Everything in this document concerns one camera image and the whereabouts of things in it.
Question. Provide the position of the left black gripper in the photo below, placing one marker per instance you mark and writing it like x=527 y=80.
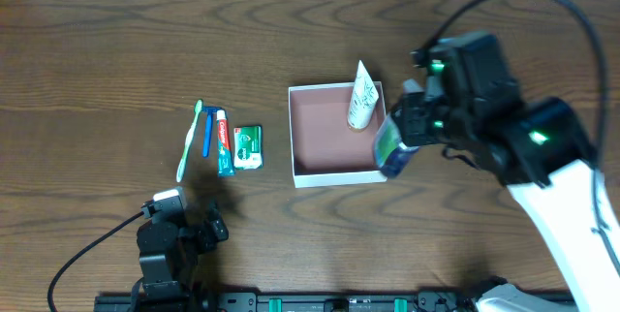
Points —
x=204 y=234

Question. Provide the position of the green Dettol soap pack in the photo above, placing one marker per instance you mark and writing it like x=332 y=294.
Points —
x=248 y=147

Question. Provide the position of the white patterned lotion tube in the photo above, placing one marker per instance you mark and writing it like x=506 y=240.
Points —
x=363 y=100

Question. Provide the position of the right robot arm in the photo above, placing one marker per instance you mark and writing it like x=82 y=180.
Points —
x=539 y=152

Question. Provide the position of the black mounting rail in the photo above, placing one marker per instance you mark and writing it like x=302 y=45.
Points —
x=250 y=302

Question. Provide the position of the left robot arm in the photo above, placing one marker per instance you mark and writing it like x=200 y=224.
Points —
x=169 y=248

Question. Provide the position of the green white toothbrush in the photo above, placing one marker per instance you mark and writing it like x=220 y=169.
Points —
x=188 y=141

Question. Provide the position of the Colgate toothpaste tube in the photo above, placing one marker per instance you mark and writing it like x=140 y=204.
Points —
x=225 y=158

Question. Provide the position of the white box pink interior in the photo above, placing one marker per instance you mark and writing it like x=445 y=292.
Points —
x=325 y=151

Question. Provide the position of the blue disposable razor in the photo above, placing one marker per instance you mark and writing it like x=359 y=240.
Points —
x=210 y=113

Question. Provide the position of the clear spray bottle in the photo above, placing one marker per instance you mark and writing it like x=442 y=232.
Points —
x=391 y=154

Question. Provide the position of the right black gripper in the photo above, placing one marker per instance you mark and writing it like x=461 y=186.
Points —
x=410 y=121

